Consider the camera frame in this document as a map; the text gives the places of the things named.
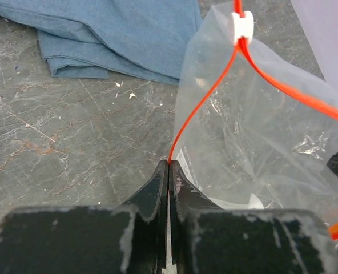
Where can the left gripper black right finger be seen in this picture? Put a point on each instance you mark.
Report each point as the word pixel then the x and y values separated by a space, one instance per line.
pixel 208 239

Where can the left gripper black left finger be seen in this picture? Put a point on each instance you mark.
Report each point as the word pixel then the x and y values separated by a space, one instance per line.
pixel 126 238

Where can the clear zip bag orange zipper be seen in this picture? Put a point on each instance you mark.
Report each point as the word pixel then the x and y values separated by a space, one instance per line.
pixel 253 131

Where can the blue folded cloth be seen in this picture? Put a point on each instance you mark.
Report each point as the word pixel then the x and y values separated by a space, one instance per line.
pixel 89 39

